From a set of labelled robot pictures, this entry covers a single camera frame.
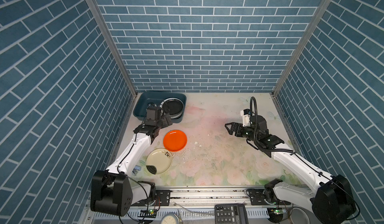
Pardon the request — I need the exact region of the right green circuit board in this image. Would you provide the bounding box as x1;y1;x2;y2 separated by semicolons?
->
268;208;286;218

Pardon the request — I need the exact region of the cream plate with dark spot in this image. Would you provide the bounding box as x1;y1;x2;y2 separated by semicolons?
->
146;149;173;175

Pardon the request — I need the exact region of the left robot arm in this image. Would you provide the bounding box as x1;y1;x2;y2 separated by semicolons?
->
90;108;172;217

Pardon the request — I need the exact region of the black round plate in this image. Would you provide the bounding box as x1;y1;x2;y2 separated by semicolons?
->
161;98;184;119

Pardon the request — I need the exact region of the green circuit board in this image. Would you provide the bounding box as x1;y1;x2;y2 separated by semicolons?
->
268;208;286;218
138;209;158;219

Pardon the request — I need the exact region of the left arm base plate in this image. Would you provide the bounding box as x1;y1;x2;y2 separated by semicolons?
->
150;190;171;207

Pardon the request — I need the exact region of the small blue clip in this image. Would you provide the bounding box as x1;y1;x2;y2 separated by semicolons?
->
132;166;142;176

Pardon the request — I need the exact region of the teal plastic bin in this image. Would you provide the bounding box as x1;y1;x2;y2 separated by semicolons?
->
133;91;187;124

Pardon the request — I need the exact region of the black calculator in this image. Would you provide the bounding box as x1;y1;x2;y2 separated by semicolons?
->
215;204;249;224

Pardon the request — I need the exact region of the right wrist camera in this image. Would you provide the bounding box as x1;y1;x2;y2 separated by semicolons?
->
241;109;252;127

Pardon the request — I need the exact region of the orange plastic plate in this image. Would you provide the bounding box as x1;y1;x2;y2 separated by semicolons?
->
163;130;188;152

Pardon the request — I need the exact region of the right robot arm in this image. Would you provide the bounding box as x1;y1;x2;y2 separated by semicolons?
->
225;115;360;224

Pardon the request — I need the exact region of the left green circuit board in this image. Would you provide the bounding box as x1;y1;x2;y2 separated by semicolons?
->
138;209;158;219

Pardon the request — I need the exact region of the round grey bowl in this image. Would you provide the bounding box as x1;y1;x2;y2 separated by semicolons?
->
289;207;311;224

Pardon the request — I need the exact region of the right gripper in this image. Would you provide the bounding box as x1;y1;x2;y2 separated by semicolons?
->
225;121;259;143

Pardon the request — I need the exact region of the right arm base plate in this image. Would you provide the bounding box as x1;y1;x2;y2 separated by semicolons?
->
245;188;291;206

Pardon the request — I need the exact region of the round white clock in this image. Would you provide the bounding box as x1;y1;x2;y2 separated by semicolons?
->
160;213;183;224

